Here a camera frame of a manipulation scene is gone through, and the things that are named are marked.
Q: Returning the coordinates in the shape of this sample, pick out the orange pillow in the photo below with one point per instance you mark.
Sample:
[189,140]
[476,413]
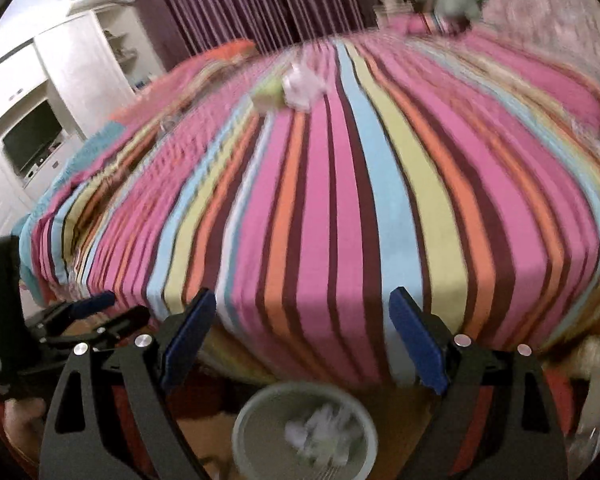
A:
[230,50]

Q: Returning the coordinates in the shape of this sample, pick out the pink floral patterned pillow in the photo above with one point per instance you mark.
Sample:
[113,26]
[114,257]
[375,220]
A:
[555,35]

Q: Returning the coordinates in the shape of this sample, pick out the large white paper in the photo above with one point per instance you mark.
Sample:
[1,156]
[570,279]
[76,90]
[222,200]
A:
[315,430]

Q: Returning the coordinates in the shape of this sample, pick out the person's left hand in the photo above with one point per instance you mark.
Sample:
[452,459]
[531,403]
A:
[25,430]

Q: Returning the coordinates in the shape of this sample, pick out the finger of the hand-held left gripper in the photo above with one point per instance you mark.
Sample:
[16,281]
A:
[92,304]
[110,327]

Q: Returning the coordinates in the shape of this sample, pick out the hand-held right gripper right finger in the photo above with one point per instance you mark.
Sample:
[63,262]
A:
[417,345]

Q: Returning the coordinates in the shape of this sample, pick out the black television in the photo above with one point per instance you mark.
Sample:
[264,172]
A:
[32,137]

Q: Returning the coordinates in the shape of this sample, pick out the white round waste bin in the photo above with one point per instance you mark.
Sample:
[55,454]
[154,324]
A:
[260,430]

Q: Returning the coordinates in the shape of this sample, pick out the green tissue pack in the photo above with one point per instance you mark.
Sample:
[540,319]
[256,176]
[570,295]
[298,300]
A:
[267,92]

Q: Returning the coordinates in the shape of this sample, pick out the white plastic bag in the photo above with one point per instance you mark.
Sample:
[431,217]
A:
[302,85]

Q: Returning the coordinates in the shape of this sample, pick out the purple striped curtain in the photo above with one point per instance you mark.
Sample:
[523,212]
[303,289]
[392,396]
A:
[255,0]

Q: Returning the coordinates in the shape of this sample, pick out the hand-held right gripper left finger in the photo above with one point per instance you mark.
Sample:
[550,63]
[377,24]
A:
[187,345]

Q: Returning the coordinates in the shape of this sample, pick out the white wardrobe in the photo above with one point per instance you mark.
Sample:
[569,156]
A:
[80,60]

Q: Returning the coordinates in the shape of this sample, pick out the striped colourful blanket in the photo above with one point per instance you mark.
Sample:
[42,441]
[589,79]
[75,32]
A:
[355,185]

